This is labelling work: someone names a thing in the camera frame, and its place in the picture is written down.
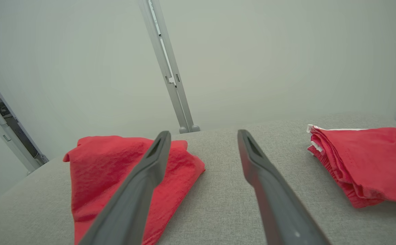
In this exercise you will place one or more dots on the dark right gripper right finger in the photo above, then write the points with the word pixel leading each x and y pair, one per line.
pixel 279 211

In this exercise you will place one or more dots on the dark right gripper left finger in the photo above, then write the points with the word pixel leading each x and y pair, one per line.
pixel 133 204

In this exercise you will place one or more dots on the grey partition post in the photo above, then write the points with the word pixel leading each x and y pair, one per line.
pixel 160 61
pixel 184 98

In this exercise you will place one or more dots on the grey aluminium partition edge frame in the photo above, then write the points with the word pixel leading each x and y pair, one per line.
pixel 0 129

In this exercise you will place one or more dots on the red jersey with white sleeves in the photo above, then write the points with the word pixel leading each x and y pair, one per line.
pixel 99 177

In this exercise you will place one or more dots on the red shorts with white stripe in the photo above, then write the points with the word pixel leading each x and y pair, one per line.
pixel 374 163

